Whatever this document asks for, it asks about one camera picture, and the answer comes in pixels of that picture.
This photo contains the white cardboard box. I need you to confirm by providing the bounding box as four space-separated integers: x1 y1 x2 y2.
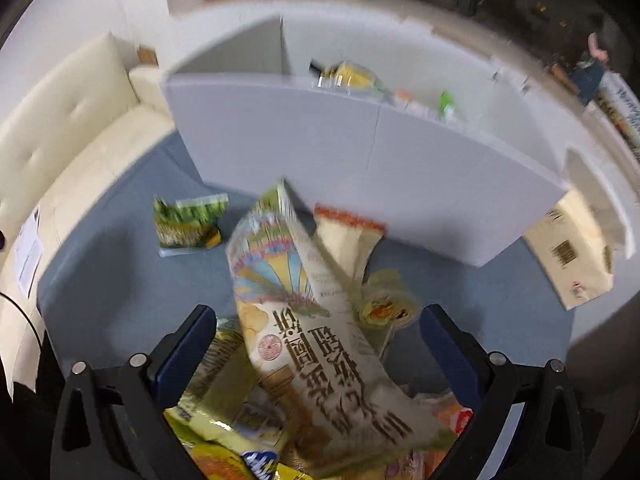
160 0 633 268

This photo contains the yellow green snack bag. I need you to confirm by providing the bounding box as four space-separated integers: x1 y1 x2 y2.
165 405 311 480

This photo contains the yellow tissue pack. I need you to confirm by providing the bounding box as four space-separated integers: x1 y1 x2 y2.
522 195 615 310

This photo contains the blue tablecloth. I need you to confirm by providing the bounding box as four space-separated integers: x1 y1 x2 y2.
37 132 576 480

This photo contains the printed landscape carton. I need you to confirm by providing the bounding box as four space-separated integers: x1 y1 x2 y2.
570 60 640 161

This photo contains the green striped snack bag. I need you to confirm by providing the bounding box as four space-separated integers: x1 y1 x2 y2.
165 317 301 441

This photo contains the yellow snack packet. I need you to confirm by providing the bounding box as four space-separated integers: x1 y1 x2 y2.
310 59 388 96

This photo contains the cream leather sofa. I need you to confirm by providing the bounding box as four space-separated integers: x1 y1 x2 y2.
0 32 176 396

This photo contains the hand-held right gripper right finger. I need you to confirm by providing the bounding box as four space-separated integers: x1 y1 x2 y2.
419 304 586 480

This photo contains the cream packet with orange edge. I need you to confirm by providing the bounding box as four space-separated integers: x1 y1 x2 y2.
312 204 387 281

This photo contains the black cable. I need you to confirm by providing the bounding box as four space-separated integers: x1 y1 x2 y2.
0 290 46 351

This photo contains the small clear wrapped snack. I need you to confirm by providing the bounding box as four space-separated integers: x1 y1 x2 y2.
357 270 423 356

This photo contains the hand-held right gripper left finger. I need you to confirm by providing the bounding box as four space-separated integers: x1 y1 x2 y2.
50 304 218 480

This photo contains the green snack packet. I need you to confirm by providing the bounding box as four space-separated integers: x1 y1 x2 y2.
152 192 230 258

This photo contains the white paper label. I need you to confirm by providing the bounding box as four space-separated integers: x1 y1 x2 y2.
12 207 45 297

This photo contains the large cream chip bag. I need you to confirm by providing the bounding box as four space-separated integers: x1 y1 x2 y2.
225 177 458 478

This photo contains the white orange snack packet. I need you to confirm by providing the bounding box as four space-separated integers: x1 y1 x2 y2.
395 89 441 116

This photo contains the pink handheld fan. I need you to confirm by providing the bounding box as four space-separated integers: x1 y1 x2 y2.
582 32 608 61

